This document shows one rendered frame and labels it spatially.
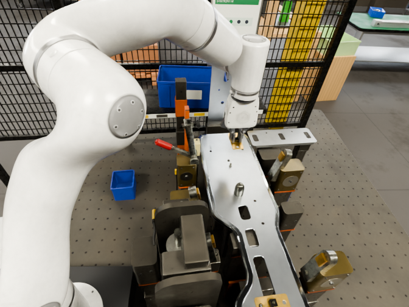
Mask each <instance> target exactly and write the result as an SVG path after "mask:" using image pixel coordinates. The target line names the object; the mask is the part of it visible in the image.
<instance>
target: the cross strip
mask: <svg viewBox="0 0 409 307"><path fill-rule="evenodd" d="M291 131H292V132H291ZM303 132H307V133H308V134H309V135H310V136H311V138H307V137H306V136H305V134H304V133H303ZM278 133H281V134H283V136H284V137H285V140H281V139H280V137H279V135H278ZM247 134H248V136H249V138H250V140H251V143H252V145H254V146H256V148H261V147H280V146H299V145H309V144H314V143H315V142H317V140H316V139H315V137H314V136H313V135H312V133H311V132H310V130H309V129H307V128H299V129H276V130H253V131H247ZM252 135H256V136H257V138H258V140H259V141H254V139H253V137H252Z"/></svg>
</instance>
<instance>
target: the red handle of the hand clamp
mask: <svg viewBox="0 0 409 307"><path fill-rule="evenodd" d="M155 145H157V146H159V147H162V148H165V149H167V150H171V151H173V152H176V153H178V154H181V155H184V156H185V157H188V158H191V156H190V153H189V152H188V151H185V150H183V149H180V148H178V147H175V146H173V145H172V144H170V143H167V142H165V141H163V140H161V139H156V140H155Z"/></svg>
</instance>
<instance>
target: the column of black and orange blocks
mask: <svg viewBox="0 0 409 307"><path fill-rule="evenodd" d="M184 106H187V82H186V78H185V77H182V78H175V114H176V120H177V127H176V141H177V147H178V148H180V149H183V150H184V129H183V128H182V129H180V127H179V125H182V124H184V121H183V119H184Z"/></svg>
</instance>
